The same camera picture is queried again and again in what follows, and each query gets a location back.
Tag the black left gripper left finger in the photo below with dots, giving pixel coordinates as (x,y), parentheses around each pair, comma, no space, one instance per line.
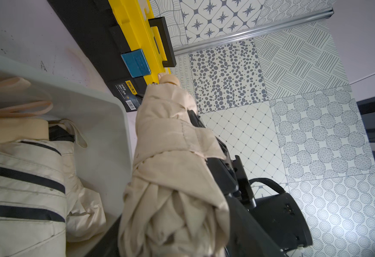
(108,245)

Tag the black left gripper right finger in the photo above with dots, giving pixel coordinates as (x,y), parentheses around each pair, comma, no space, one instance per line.
(247,237)

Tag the beige umbrella cover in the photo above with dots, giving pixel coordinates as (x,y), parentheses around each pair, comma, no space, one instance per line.
(85,213)

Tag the white plastic storage box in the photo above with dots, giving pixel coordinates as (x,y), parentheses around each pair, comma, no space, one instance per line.
(33,204)

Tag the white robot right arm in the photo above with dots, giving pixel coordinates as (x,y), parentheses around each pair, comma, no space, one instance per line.
(264,220)

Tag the yellow black tool box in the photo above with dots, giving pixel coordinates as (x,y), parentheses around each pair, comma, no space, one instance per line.
(125,42)

